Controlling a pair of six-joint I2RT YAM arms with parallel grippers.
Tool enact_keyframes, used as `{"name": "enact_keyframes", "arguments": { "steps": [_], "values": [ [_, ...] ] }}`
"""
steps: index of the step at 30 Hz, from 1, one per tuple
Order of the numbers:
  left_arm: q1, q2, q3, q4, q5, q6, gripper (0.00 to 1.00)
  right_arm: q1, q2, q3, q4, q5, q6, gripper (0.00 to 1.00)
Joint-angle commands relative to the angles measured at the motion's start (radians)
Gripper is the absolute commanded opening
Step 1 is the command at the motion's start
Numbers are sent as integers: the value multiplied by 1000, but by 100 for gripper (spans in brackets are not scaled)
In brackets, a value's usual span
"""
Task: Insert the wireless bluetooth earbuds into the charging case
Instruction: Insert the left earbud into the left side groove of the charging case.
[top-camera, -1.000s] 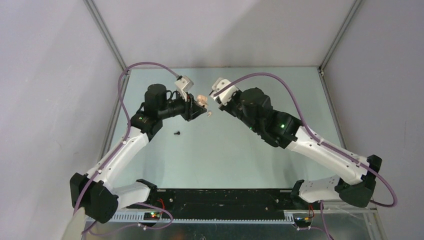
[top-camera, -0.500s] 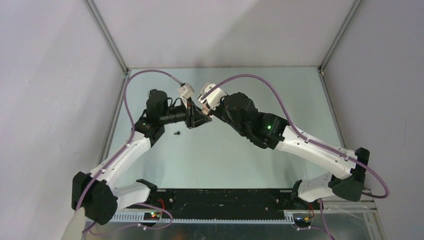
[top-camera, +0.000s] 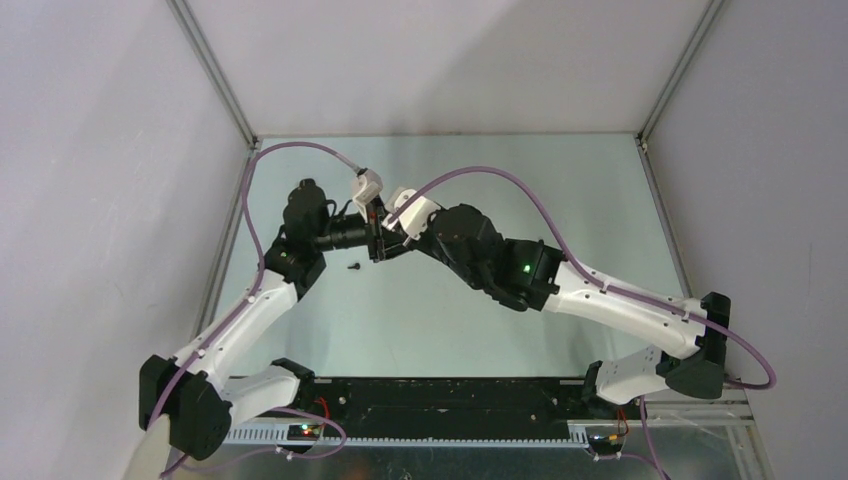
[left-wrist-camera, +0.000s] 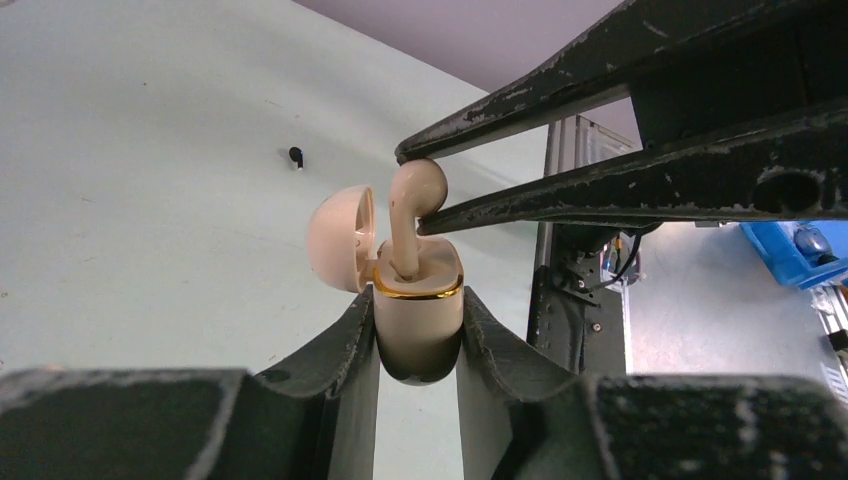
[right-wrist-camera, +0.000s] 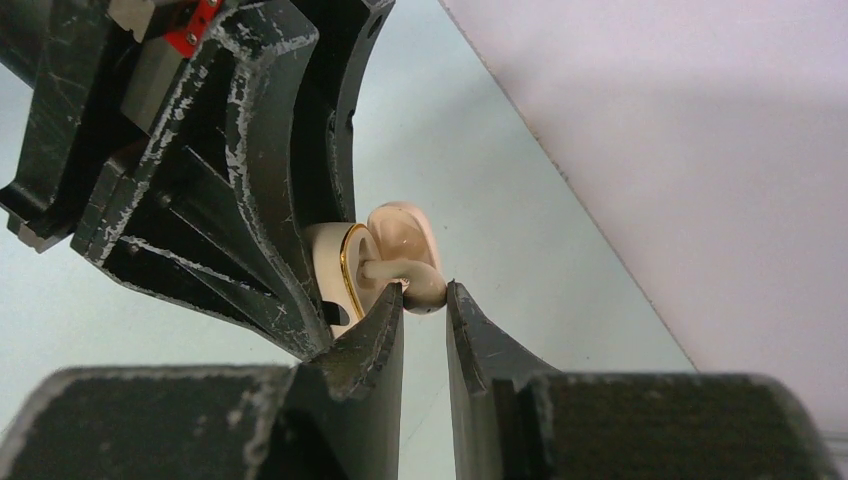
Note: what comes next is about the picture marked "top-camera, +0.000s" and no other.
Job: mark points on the right aluminium frame post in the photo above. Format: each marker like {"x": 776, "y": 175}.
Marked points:
{"x": 692, "y": 46}

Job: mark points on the left aluminium frame post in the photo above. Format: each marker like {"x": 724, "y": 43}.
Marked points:
{"x": 189, "y": 23}

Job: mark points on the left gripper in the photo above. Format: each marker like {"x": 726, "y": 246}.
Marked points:
{"x": 375, "y": 230}

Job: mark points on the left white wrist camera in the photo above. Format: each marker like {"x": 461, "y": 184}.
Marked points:
{"x": 366, "y": 187}

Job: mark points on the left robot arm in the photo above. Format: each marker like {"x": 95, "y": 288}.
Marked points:
{"x": 194, "y": 389}

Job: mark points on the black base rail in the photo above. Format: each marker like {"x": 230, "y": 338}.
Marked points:
{"x": 457, "y": 409}

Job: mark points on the aluminium frame post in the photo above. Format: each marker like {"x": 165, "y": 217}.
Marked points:
{"x": 692, "y": 46}
{"x": 189, "y": 23}

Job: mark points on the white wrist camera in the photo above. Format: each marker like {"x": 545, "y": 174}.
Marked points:
{"x": 366, "y": 187}
{"x": 409, "y": 217}

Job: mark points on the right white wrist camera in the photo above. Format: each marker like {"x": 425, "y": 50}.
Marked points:
{"x": 409, "y": 217}

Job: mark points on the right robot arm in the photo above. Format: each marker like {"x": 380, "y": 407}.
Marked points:
{"x": 682, "y": 355}

